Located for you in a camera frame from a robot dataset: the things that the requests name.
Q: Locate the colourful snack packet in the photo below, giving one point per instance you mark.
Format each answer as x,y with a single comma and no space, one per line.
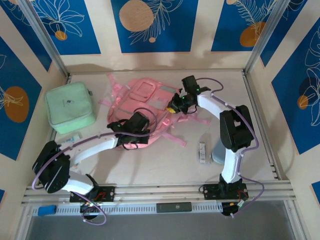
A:
73,138

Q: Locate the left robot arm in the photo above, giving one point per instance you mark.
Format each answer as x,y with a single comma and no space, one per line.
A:
95,150

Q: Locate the small white printed box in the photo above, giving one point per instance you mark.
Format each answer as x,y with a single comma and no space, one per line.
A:
203,152

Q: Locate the pink student backpack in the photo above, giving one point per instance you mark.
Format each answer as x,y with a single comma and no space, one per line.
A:
140,97

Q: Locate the blue-grey pencil case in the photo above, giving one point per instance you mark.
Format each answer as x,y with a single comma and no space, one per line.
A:
217,156

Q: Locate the orange and teal packet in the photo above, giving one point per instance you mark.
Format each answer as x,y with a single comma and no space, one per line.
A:
77,164

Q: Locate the blue floral wall poster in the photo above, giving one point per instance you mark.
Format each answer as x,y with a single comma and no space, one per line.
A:
287,112
175,37
25,37
75,37
20,140
285,30
225,25

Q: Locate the mint green lunch bag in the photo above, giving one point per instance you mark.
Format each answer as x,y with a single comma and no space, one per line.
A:
67,105

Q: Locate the small blue block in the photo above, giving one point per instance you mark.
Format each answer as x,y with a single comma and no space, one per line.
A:
47,210

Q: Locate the black label plate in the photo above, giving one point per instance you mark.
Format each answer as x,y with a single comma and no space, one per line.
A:
173,207

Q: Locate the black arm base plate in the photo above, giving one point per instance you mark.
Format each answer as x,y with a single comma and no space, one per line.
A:
210,192
110,193

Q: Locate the aluminium mounting rail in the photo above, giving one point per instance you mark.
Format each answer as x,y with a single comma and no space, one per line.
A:
155,192

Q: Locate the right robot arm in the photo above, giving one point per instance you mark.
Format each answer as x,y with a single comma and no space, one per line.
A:
237,132

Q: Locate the aluminium frame post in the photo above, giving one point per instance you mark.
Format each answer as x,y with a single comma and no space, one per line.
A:
266,37
42,35

